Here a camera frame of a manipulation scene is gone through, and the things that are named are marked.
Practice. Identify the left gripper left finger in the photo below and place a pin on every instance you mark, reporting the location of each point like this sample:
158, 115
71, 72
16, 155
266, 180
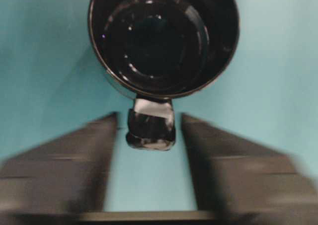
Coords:
60, 179

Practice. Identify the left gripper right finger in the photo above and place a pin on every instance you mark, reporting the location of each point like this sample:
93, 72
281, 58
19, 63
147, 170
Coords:
241, 181

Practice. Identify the black cup holder with handle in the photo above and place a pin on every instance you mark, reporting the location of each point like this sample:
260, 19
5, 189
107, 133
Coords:
160, 50

